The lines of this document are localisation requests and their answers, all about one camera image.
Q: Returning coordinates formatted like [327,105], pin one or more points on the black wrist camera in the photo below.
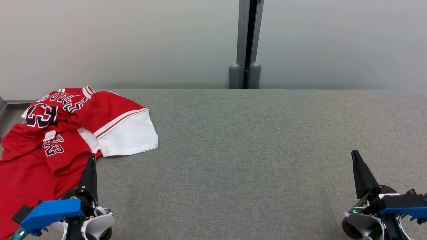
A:
[22,214]
[403,201]

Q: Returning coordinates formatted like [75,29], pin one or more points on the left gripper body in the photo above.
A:
[98,221]

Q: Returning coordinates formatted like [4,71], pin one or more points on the blue right camera bracket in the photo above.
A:
[407,212]

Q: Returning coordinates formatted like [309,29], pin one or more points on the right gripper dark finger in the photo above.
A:
[363,176]

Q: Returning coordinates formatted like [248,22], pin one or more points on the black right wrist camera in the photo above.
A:
[403,201]

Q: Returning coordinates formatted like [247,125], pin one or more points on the red shorts with white stripes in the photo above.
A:
[26,180]

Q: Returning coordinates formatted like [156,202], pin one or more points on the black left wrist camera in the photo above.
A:
[22,214]

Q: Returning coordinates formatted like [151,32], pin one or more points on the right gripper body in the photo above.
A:
[362,223]

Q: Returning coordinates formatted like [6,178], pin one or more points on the grey cylinder post foot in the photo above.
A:
[234,76]
[255,76]

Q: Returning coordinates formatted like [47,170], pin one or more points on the red jersey with white sleeves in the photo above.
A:
[110,110]

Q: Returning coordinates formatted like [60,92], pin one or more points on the grey metal partition post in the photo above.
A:
[242,33]

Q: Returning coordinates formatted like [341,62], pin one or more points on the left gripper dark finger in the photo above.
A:
[90,176]

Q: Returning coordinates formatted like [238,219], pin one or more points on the teal left camera connector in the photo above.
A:
[17,235]

